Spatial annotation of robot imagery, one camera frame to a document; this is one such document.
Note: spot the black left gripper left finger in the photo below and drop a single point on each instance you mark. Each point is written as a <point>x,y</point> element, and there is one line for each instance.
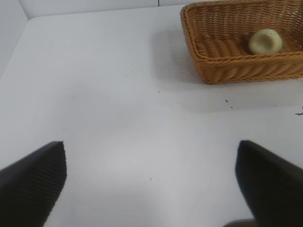
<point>30,186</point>

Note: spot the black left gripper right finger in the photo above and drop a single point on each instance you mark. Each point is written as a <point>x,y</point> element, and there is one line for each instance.
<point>274,186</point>

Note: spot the pale round egg yolk pastry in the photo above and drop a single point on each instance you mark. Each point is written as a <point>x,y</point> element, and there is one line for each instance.
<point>264,41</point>

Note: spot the brown woven wicker basket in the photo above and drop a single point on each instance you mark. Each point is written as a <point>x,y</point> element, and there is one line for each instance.
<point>225,40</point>

